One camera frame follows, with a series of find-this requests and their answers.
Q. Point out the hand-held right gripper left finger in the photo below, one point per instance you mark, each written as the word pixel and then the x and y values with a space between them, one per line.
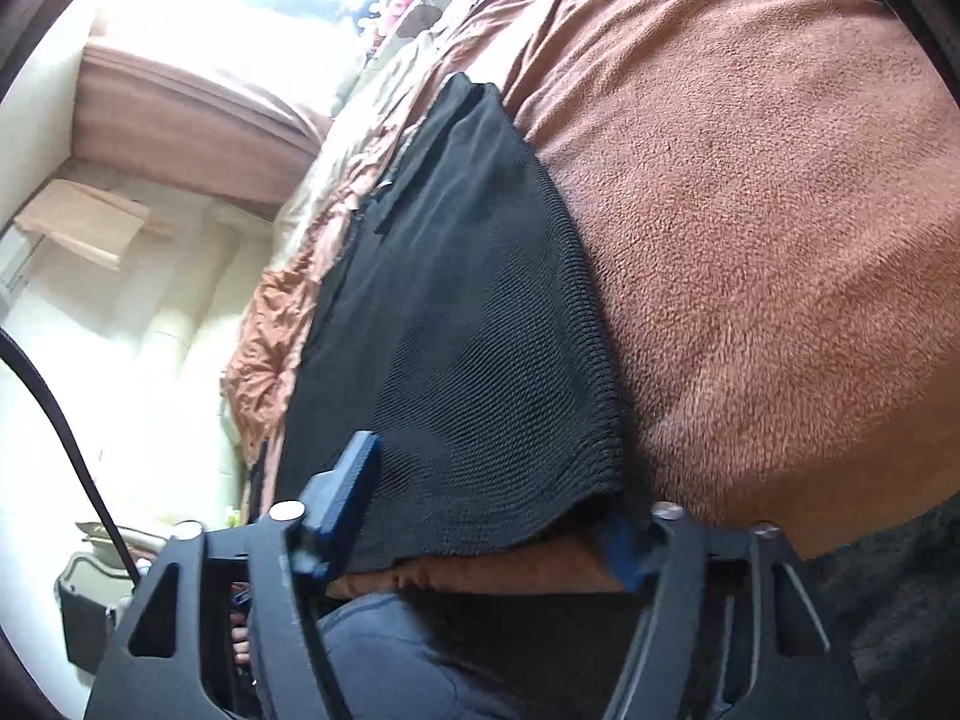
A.
pixel 352 484

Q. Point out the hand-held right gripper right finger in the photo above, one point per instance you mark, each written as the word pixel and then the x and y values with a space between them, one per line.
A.
pixel 619 551

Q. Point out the black t-shirt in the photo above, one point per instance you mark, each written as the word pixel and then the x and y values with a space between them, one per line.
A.
pixel 465 330

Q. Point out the cream leather headboard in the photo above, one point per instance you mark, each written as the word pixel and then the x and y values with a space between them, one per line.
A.
pixel 187 360

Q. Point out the dark fuzzy cloth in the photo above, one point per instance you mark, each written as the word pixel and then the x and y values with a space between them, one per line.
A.
pixel 900 600

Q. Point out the small dark waste bin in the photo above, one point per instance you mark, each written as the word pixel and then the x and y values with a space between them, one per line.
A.
pixel 86 607

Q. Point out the beige duvet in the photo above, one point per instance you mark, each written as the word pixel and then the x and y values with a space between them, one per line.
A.
pixel 360 150

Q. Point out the brown blanket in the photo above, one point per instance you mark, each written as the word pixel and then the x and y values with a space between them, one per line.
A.
pixel 750 240

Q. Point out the hanging white cloth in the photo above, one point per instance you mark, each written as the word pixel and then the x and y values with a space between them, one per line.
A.
pixel 82 225

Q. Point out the wooden nightstand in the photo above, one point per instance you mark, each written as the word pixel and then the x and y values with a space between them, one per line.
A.
pixel 195 120

